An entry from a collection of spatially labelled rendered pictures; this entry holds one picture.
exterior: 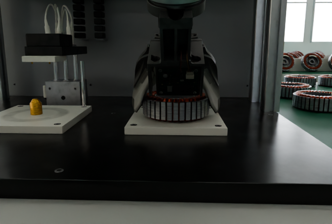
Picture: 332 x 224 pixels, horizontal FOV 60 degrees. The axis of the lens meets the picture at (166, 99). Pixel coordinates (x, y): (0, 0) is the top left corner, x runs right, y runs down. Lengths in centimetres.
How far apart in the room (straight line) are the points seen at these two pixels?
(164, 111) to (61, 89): 29
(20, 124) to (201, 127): 27
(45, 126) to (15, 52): 41
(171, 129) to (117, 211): 17
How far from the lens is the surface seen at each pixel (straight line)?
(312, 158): 38
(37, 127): 47
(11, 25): 84
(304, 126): 60
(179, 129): 42
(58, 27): 65
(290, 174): 33
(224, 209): 29
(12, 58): 84
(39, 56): 56
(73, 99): 65
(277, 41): 60
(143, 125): 43
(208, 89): 43
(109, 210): 29
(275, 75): 60
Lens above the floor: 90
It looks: 11 degrees down
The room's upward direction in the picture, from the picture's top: straight up
